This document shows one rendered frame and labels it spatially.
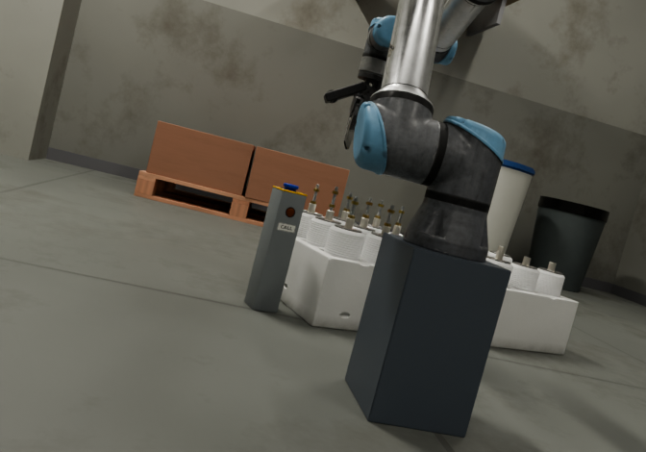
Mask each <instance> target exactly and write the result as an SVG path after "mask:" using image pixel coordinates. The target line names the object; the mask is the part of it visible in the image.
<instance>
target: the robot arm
mask: <svg viewBox="0 0 646 452"><path fill-rule="evenodd" d="M495 1H496V0H447V2H446V3H445V0H399V3H398V8H397V13H396V16H394V15H388V16H385V17H376V18H374V19H372V21H371V24H370V27H369V29H368V35H367V39H366V43H365V46H364V50H363V54H362V58H361V62H360V68H359V75H358V78H359V79H361V80H364V82H361V83H357V84H354V85H351V86H348V87H345V88H339V89H336V90H333V89H331V90H329V91H327V92H326V93H325V95H324V100H325V103H335V102H336V101H337V100H340V99H343V98H346V97H350V96H353V95H354V98H353V101H352V104H351V108H350V115H349V119H348V123H347V127H346V132H345V137H344V141H343V142H344V146H345V149H349V148H350V145H351V142H352V139H353V140H354V143H353V153H354V159H355V162H356V164H357V165H358V166H359V167H360V168H362V169H366V170H369V171H372V172H375V173H376V174H378V175H382V174H383V175H386V176H389V177H393V178H397V179H401V180H405V181H409V182H412V183H416V184H419V185H424V186H427V189H426V193H425V197H424V200H423V202H422V204H421V206H420V207H419V209H418V210H417V212H416V214H415V215H414V217H413V218H412V220H411V221H410V223H409V225H408V226H407V228H406V231H405V234H404V237H403V240H404V241H407V242H409V243H411V244H414V245H417V246H420V247H423V248H426V249H429V250H433V251H435V252H439V253H442V254H446V255H450V256H453V257H457V258H462V259H466V260H469V261H474V262H481V263H485V260H486V257H487V253H488V238H487V215H488V212H489V208H490V205H491V201H492V197H493V194H494V190H495V188H496V184H497V180H498V177H499V173H500V169H501V166H503V163H504V161H503V158H504V154H505V150H506V141H505V139H504V138H503V137H502V136H501V135H500V134H499V133H497V132H496V131H494V130H492V129H490V128H488V127H486V126H484V125H483V124H480V123H478V122H475V121H472V120H469V119H464V118H462V117H458V116H447V117H446V118H445V119H444V120H443V122H440V121H437V120H433V113H434V105H433V103H432V102H431V101H430V100H429V99H428V98H427V97H428V92H429V86H430V81H431V76H432V71H433V66H434V63H439V64H443V65H448V64H450V63H451V61H452V60H453V58H454V57H455V54H456V51H457V47H458V41H457V39H458V38H459V37H460V36H461V34H462V33H463V32H464V31H465V30H466V29H467V27H468V26H469V25H470V24H471V23H472V21H473V20H474V19H475V18H476V17H477V15H478V14H479V13H480V12H481V11H482V9H483V8H484V7H485V6H487V5H490V4H492V3H494V2H495ZM444 3H445V5H444ZM369 83H370V84H372V87H371V86H369Z"/></svg>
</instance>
